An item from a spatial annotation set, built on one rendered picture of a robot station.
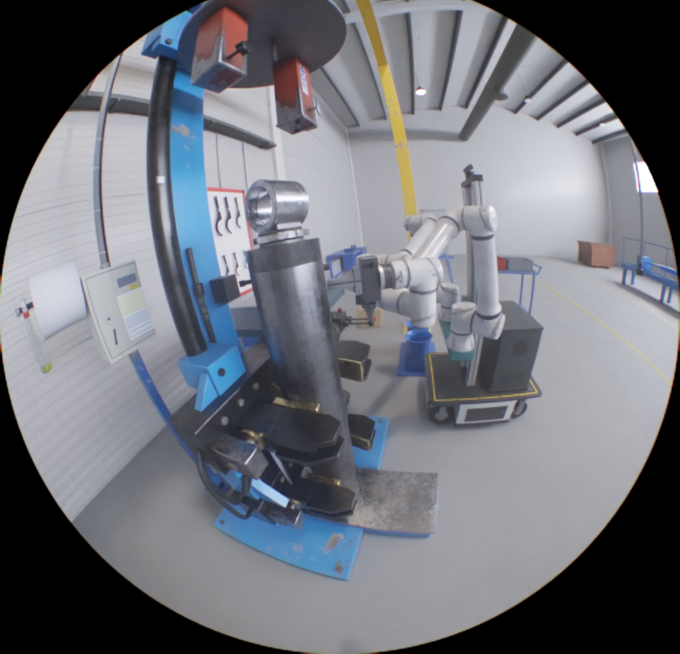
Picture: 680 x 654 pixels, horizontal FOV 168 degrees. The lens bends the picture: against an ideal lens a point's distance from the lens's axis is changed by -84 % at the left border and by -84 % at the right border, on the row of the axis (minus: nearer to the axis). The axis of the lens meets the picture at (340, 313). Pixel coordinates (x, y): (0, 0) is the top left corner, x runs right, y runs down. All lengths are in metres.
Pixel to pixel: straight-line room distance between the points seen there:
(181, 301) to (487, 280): 1.27
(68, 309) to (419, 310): 1.31
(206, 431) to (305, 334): 0.39
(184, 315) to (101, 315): 0.51
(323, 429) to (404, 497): 0.91
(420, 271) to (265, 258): 0.43
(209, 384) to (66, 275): 0.77
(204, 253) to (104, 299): 0.53
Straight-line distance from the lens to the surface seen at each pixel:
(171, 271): 0.77
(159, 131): 0.91
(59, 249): 2.39
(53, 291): 1.12
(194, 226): 0.94
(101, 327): 1.17
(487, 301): 1.28
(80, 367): 2.37
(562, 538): 1.83
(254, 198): 0.69
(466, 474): 1.75
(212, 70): 0.67
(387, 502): 1.44
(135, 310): 1.23
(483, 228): 1.11
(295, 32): 0.97
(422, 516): 1.41
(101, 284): 1.18
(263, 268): 0.59
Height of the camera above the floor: 1.48
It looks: 20 degrees down
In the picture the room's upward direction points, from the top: 8 degrees counter-clockwise
